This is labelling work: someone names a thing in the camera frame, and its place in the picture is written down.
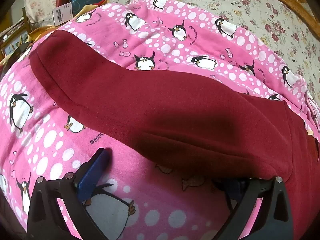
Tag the orange bordered mat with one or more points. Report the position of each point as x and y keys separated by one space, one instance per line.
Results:
x=287 y=2

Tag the floral quilt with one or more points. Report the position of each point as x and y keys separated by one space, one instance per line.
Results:
x=225 y=0

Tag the maroon knit garment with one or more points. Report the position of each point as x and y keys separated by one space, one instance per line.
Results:
x=150 y=105

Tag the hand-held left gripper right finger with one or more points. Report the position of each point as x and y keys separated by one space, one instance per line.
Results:
x=236 y=188

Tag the pink penguin print blanket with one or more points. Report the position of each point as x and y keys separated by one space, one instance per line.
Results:
x=175 y=42

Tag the wooden chair frame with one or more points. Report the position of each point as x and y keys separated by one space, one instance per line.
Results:
x=25 y=22

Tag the white barcode tag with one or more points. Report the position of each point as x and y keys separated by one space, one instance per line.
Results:
x=61 y=12

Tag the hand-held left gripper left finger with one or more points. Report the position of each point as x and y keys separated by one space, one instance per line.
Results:
x=93 y=172

